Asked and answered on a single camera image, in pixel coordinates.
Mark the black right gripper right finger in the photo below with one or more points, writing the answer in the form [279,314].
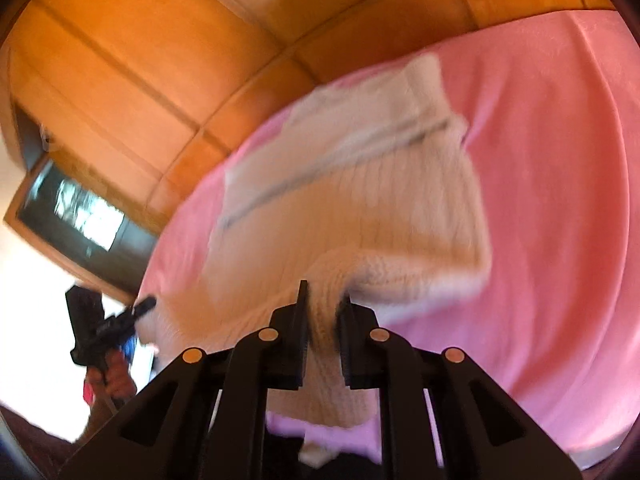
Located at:
[441,415]

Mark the dark wood-framed mirror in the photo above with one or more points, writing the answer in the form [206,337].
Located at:
[80,231]

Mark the white knitted sweater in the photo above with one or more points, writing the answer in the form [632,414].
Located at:
[367,193]

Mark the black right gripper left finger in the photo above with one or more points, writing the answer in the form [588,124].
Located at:
[203,416]

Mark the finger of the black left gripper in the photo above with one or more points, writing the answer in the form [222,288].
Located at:
[127,317]

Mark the wooden panelled wardrobe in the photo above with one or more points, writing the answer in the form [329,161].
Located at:
[149,95]

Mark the left hand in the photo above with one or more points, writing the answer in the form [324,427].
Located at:
[115,382]

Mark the pink bedspread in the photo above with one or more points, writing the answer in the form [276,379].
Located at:
[552,107]

